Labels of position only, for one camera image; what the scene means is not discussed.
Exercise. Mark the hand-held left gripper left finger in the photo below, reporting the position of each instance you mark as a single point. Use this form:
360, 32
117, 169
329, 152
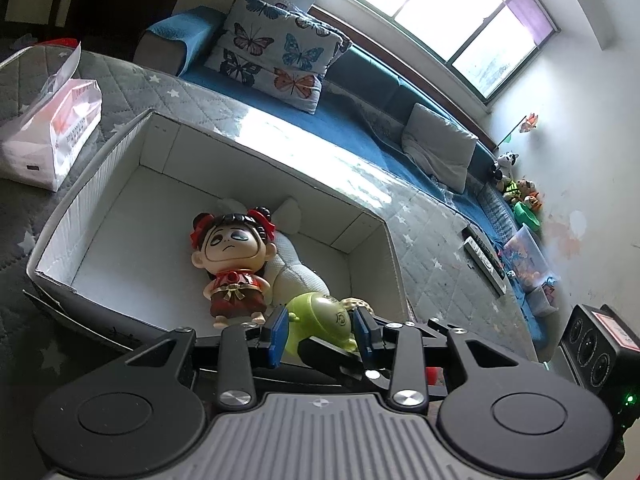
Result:
277, 335

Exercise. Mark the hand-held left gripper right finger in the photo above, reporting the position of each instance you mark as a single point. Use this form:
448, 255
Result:
364, 335

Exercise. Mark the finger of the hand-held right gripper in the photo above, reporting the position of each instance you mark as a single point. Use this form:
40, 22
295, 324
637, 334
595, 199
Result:
330, 362

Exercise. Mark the green round toy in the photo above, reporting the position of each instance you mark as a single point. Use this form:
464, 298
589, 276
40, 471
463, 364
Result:
320, 315

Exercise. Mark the white bunny plush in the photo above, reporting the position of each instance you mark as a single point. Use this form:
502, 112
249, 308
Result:
295, 275

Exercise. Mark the red round toy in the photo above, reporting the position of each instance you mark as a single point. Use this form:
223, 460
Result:
435, 379

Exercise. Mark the red dress doll figure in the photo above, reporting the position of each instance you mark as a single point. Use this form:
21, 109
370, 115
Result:
230, 245

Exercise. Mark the grey cardboard box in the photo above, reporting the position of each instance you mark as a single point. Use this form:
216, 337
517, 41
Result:
125, 240

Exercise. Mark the grey quilted desktop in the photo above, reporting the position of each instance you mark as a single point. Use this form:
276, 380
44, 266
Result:
440, 240

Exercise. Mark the clear plastic container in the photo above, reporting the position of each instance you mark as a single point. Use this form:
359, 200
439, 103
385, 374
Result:
525, 255

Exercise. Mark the light remote control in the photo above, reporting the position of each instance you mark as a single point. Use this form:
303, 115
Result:
482, 265

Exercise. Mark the dark remote control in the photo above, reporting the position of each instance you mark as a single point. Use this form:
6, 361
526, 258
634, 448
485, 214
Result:
482, 245

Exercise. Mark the orange plush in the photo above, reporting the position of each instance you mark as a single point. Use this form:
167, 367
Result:
531, 192

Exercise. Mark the grey pillow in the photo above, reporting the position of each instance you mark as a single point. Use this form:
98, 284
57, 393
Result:
440, 145

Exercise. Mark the black and white plush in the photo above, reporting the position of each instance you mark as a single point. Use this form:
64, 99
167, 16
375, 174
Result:
505, 165

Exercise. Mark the blue sofa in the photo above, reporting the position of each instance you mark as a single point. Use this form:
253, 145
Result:
365, 110

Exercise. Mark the butterfly print pillow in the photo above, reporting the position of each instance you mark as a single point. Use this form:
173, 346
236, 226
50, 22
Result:
270, 50
342, 42

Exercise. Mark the tissue pack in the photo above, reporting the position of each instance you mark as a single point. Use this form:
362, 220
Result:
45, 130

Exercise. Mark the window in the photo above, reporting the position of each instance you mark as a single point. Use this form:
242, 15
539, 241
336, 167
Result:
450, 10

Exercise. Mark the purple curtain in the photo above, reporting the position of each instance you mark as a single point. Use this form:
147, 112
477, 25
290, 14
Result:
532, 12

